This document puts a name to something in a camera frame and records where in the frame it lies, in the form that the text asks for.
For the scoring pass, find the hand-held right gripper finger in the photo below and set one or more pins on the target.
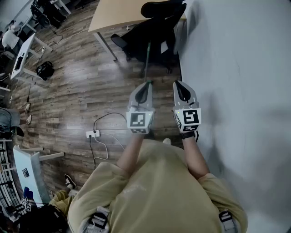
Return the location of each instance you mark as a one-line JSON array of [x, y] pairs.
[[193, 99], [176, 100]]

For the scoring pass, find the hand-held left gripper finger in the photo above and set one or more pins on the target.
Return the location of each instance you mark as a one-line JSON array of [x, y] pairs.
[[149, 102], [132, 101]]

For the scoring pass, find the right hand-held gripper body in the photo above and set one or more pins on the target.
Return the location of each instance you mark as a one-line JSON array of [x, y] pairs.
[[191, 117]]

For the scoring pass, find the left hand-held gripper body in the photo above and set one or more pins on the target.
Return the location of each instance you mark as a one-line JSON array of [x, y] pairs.
[[138, 120]]

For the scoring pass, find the person's right forearm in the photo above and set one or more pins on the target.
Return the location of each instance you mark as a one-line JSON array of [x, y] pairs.
[[195, 159]]

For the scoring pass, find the person's left forearm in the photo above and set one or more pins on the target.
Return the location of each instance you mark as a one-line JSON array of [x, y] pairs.
[[129, 154]]

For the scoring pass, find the black wristwatch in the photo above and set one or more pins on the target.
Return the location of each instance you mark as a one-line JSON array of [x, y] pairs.
[[188, 135]]

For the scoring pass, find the person's light right shoe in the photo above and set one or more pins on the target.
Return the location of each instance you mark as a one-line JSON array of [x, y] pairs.
[[166, 141]]

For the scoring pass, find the black office chair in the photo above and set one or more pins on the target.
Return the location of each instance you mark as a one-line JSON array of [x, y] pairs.
[[38, 16], [154, 29]]

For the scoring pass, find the person's beige shirt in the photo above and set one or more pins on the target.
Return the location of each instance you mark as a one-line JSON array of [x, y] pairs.
[[159, 193]]

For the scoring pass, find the beige wooden desk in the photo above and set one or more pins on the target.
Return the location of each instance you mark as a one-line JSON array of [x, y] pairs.
[[113, 13]]

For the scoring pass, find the black bag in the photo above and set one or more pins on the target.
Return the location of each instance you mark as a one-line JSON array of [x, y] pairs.
[[45, 70]]

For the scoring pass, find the beige slipper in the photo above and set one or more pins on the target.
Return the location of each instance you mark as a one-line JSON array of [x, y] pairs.
[[27, 107], [29, 119]]

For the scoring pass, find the white desk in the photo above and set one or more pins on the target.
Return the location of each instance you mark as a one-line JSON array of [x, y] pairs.
[[23, 51], [60, 5], [37, 179]]

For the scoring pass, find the black flat box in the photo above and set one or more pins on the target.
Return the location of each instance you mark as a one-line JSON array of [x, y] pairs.
[[20, 61]]

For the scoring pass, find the small black device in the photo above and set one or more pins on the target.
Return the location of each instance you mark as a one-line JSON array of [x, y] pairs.
[[26, 173]]

